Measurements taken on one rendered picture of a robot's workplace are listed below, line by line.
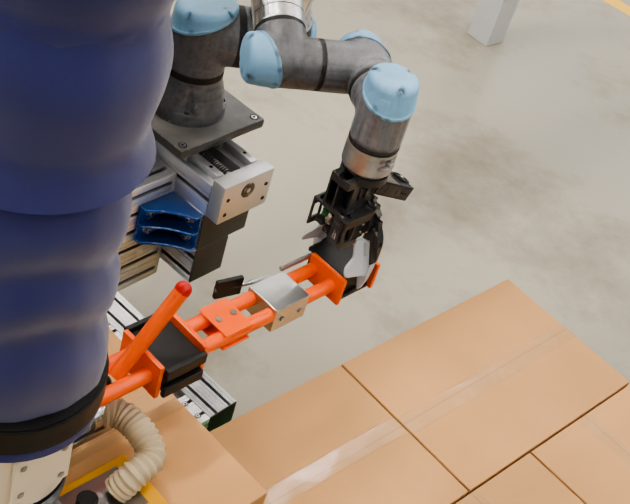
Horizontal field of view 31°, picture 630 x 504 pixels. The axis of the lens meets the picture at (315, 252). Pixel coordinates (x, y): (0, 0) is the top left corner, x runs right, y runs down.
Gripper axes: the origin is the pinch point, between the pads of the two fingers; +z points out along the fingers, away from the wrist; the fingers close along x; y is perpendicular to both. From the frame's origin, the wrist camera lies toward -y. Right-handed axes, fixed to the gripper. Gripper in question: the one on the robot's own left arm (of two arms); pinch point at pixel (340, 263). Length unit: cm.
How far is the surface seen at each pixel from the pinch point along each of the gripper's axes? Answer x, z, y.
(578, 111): -94, 117, -283
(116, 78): 12, -58, 61
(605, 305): -15, 117, -188
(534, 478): 29, 62, -53
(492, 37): -146, 113, -285
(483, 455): 19, 62, -48
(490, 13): -150, 102, -283
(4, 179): 8, -47, 68
